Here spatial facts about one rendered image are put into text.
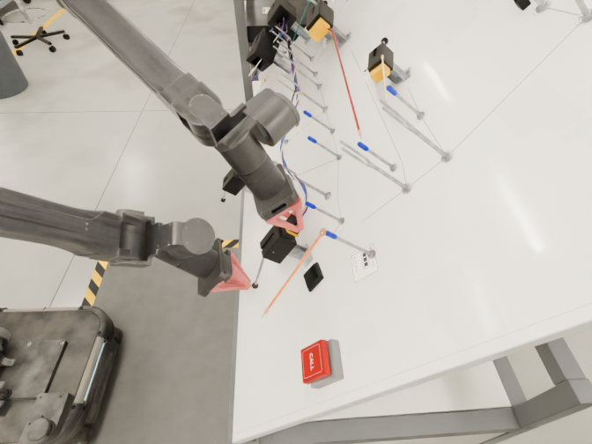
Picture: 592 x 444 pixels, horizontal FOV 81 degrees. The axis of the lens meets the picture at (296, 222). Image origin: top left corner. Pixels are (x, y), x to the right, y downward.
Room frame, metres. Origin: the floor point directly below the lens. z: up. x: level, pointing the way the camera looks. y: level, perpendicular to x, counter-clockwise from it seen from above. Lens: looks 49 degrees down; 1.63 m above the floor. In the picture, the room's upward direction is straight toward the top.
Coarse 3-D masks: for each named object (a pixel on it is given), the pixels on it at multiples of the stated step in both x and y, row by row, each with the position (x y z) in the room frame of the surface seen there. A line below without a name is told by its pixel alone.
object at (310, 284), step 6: (318, 264) 0.35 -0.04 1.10; (312, 270) 0.34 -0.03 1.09; (318, 270) 0.34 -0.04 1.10; (306, 276) 0.34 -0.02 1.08; (312, 276) 0.33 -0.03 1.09; (318, 276) 0.32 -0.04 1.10; (306, 282) 0.33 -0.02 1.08; (312, 282) 0.32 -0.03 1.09; (318, 282) 0.32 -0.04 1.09; (312, 288) 0.31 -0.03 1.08
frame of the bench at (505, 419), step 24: (504, 360) 0.28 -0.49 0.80; (504, 384) 0.23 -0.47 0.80; (504, 408) 0.18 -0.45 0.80; (288, 432) 0.14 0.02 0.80; (312, 432) 0.14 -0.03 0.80; (336, 432) 0.14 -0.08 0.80; (360, 432) 0.14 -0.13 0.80; (384, 432) 0.14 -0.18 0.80; (408, 432) 0.14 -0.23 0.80; (432, 432) 0.14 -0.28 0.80; (456, 432) 0.14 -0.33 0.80; (480, 432) 0.14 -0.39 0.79; (504, 432) 0.14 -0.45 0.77
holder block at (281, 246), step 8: (272, 232) 0.40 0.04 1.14; (280, 232) 0.39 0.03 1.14; (264, 240) 0.39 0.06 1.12; (272, 240) 0.38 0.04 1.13; (280, 240) 0.37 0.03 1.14; (288, 240) 0.38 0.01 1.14; (264, 248) 0.38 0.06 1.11; (272, 248) 0.37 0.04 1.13; (280, 248) 0.37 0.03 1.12; (288, 248) 0.37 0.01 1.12; (264, 256) 0.36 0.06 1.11; (272, 256) 0.36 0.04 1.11; (280, 256) 0.37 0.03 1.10
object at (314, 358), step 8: (312, 344) 0.20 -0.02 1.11; (320, 344) 0.19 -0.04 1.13; (304, 352) 0.19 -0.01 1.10; (312, 352) 0.19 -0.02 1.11; (320, 352) 0.18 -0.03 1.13; (328, 352) 0.18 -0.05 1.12; (304, 360) 0.18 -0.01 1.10; (312, 360) 0.18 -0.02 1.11; (320, 360) 0.17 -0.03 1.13; (328, 360) 0.17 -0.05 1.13; (304, 368) 0.17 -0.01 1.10; (312, 368) 0.17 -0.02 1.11; (320, 368) 0.16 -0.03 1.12; (328, 368) 0.16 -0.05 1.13; (304, 376) 0.16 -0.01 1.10; (312, 376) 0.15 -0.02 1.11; (320, 376) 0.15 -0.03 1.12
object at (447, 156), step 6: (384, 102) 0.39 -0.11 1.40; (384, 108) 0.37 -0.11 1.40; (390, 108) 0.39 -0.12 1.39; (390, 114) 0.37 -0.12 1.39; (396, 114) 0.39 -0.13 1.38; (396, 120) 0.38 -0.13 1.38; (408, 126) 0.38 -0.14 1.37; (414, 132) 0.38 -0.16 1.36; (420, 132) 0.39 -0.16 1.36; (426, 138) 0.39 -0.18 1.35; (432, 144) 0.39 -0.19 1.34; (438, 150) 0.39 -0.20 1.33; (444, 156) 0.39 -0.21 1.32; (450, 156) 0.39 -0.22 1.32; (444, 162) 0.38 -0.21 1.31
